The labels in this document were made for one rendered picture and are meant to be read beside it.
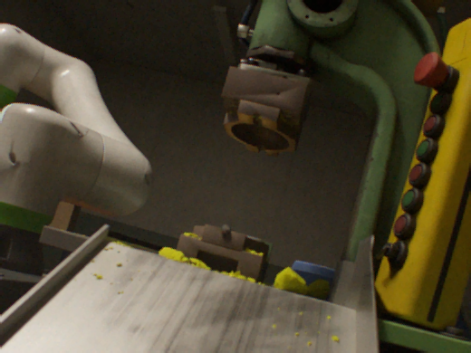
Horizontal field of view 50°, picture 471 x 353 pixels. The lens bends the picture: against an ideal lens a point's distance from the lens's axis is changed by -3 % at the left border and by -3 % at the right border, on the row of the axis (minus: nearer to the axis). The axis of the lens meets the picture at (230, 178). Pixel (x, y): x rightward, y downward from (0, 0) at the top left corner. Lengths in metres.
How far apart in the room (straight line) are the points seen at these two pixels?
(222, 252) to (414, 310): 0.20
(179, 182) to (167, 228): 0.84
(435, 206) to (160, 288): 0.29
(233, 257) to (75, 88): 0.69
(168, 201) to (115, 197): 8.29
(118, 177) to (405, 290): 0.51
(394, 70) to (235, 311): 0.38
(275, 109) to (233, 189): 8.45
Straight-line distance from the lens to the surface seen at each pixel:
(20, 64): 1.19
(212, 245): 0.55
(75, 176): 0.83
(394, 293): 0.56
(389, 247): 0.56
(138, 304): 0.44
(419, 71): 0.63
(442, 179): 0.57
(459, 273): 0.58
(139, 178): 0.89
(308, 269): 0.80
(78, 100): 1.11
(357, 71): 0.65
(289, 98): 0.58
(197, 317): 0.44
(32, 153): 0.80
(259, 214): 8.92
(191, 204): 9.07
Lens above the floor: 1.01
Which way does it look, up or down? 10 degrees up
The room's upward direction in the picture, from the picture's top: 16 degrees clockwise
